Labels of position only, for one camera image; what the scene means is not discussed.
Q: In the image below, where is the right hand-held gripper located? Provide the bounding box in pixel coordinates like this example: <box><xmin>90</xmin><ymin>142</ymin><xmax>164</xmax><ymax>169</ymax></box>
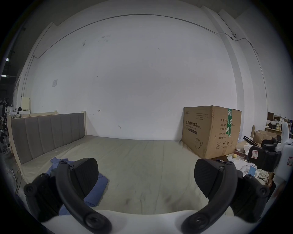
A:
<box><xmin>248</xmin><ymin>121</ymin><xmax>293</xmax><ymax>200</ymax></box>

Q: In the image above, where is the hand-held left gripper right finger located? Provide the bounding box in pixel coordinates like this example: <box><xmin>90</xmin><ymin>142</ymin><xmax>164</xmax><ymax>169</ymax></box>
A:
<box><xmin>181</xmin><ymin>159</ymin><xmax>271</xmax><ymax>233</ymax></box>

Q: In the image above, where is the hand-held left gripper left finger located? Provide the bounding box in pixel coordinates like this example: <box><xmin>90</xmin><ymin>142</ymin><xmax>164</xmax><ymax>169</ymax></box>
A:
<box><xmin>24</xmin><ymin>157</ymin><xmax>113</xmax><ymax>234</ymax></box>

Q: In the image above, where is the cluttered table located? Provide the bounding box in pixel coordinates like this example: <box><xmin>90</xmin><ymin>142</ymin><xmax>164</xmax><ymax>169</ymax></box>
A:
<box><xmin>210</xmin><ymin>124</ymin><xmax>278</xmax><ymax>186</ymax></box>

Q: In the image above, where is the bed with beige sheet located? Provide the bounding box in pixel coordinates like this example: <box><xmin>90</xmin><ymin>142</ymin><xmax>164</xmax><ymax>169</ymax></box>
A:
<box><xmin>20</xmin><ymin>135</ymin><xmax>234</xmax><ymax>216</ymax></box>

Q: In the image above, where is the grey padded headboard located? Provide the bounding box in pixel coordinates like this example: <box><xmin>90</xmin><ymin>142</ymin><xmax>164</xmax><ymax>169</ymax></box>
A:
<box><xmin>10</xmin><ymin>112</ymin><xmax>86</xmax><ymax>165</ymax></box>

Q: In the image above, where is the large cardboard carton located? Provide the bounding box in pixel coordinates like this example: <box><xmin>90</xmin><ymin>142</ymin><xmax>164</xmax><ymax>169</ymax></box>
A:
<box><xmin>181</xmin><ymin>105</ymin><xmax>242</xmax><ymax>159</ymax></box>

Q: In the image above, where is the blue shirt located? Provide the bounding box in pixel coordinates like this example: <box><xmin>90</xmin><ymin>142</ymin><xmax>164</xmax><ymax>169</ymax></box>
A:
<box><xmin>49</xmin><ymin>157</ymin><xmax>109</xmax><ymax>216</ymax></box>

